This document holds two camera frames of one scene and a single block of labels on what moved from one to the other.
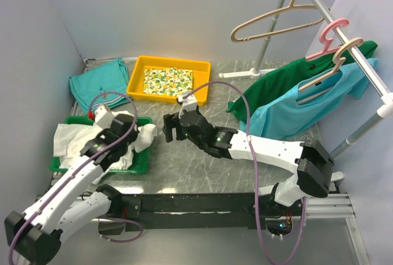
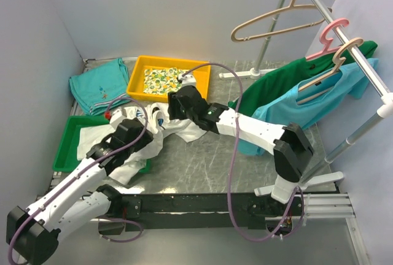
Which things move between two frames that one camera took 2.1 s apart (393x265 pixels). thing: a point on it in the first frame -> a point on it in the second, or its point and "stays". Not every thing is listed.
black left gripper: x=133 y=135 stays
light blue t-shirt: x=300 y=110 stays
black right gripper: x=171 y=121 -> x=174 y=102
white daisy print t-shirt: x=70 y=139 -> x=157 y=118
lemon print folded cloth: x=167 y=81 stays
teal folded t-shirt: x=107 y=83 stays
